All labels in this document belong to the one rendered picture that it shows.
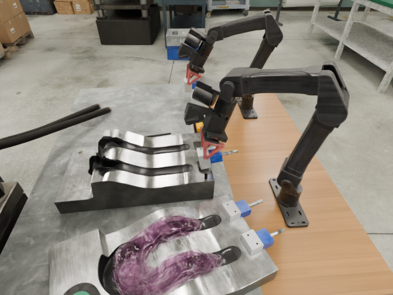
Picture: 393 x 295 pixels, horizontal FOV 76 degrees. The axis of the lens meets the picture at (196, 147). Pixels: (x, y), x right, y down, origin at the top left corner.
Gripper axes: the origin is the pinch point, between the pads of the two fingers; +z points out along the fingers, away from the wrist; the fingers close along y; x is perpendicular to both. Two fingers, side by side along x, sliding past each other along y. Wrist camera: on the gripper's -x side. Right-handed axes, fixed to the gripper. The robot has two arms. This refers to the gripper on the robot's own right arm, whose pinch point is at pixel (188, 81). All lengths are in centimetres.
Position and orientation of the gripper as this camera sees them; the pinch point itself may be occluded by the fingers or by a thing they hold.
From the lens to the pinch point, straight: 126.1
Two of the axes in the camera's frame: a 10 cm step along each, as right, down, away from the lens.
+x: 8.7, 2.8, 4.0
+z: -4.7, 7.2, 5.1
